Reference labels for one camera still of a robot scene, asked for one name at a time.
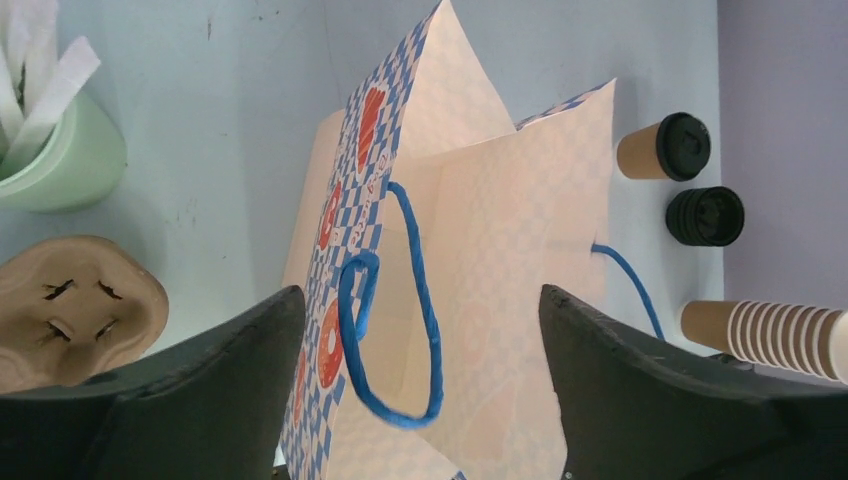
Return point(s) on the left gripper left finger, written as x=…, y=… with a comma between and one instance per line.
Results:
x=209, y=407

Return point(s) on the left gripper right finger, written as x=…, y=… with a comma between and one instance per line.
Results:
x=635, y=407

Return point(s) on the single brown paper cup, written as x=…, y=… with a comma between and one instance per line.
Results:
x=636, y=155

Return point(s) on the black cup lid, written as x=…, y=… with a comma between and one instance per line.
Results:
x=683, y=146

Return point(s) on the checkered paper takeout bag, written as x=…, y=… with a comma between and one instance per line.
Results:
x=429, y=224

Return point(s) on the brown cardboard cup carrier stack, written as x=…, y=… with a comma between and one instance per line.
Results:
x=73, y=307

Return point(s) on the stack of paper cups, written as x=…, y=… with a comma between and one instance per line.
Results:
x=805, y=339

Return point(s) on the green straw holder cup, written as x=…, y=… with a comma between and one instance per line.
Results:
x=80, y=164

